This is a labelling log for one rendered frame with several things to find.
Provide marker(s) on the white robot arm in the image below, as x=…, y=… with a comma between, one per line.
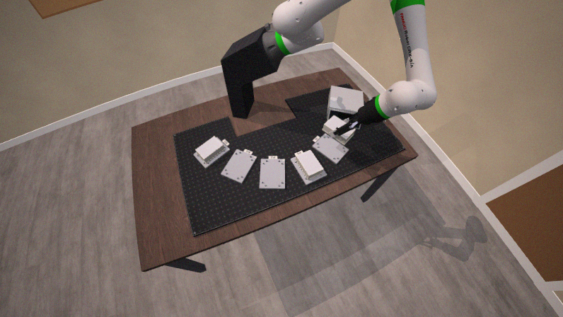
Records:
x=294, y=19

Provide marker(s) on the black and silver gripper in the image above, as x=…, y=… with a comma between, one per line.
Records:
x=352, y=122

